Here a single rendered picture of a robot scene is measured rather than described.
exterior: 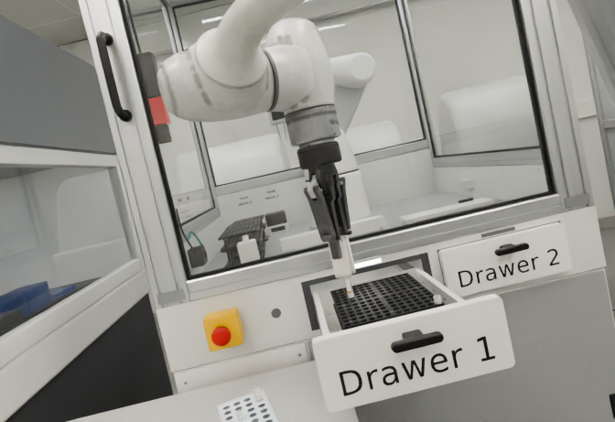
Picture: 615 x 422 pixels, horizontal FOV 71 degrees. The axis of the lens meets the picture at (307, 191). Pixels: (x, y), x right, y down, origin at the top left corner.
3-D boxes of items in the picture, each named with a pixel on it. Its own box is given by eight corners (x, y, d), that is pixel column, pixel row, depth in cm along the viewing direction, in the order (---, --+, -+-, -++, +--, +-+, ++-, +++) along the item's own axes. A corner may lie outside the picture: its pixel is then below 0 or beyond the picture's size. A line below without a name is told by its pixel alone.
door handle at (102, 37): (124, 117, 88) (102, 24, 87) (113, 120, 88) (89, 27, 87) (134, 120, 93) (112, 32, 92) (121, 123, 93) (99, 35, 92)
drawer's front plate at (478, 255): (573, 269, 98) (564, 221, 98) (450, 299, 97) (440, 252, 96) (568, 267, 100) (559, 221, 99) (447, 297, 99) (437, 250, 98)
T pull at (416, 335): (445, 341, 60) (443, 332, 60) (393, 354, 60) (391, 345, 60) (436, 332, 64) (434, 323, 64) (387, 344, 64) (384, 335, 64)
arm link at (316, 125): (343, 105, 78) (350, 138, 78) (299, 118, 82) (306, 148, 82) (321, 104, 69) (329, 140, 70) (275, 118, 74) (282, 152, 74)
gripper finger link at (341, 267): (344, 236, 76) (342, 238, 75) (352, 275, 76) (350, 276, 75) (329, 239, 77) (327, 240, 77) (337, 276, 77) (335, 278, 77)
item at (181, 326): (607, 265, 101) (595, 205, 100) (170, 373, 96) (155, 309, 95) (449, 220, 195) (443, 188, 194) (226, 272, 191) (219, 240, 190)
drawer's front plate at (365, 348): (516, 366, 65) (501, 296, 64) (328, 414, 64) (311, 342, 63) (510, 361, 67) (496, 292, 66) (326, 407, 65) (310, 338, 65)
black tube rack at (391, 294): (451, 339, 74) (444, 302, 74) (351, 363, 74) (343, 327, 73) (413, 300, 97) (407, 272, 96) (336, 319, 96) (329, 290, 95)
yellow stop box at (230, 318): (242, 346, 92) (234, 313, 91) (209, 354, 91) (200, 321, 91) (244, 337, 97) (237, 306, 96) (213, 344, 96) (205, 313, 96)
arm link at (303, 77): (319, 113, 83) (256, 124, 77) (301, 32, 82) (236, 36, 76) (351, 100, 73) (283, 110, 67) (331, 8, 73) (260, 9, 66)
